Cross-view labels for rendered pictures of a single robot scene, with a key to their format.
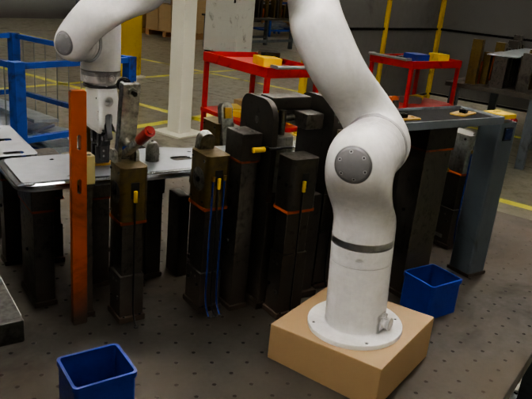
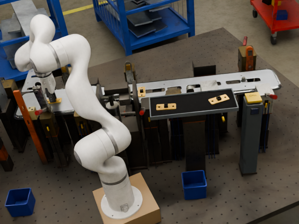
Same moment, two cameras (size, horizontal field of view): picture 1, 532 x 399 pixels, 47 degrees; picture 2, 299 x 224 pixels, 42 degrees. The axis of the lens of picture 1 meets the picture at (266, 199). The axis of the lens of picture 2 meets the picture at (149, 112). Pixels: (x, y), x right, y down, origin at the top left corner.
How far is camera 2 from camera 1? 135 cm
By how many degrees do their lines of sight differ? 39
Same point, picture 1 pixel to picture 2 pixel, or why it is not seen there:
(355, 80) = (88, 117)
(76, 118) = (18, 100)
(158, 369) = (54, 195)
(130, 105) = (38, 95)
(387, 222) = (109, 176)
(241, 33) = not seen: outside the picture
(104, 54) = not seen: hidden behind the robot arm
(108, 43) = not seen: hidden behind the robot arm
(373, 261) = (108, 187)
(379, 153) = (83, 158)
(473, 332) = (200, 214)
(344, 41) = (79, 101)
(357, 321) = (111, 205)
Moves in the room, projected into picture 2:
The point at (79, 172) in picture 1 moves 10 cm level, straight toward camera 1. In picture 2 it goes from (26, 118) to (16, 131)
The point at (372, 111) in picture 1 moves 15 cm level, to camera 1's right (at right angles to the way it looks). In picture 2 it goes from (105, 126) to (136, 138)
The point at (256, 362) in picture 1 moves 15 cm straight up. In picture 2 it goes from (89, 202) to (82, 183)
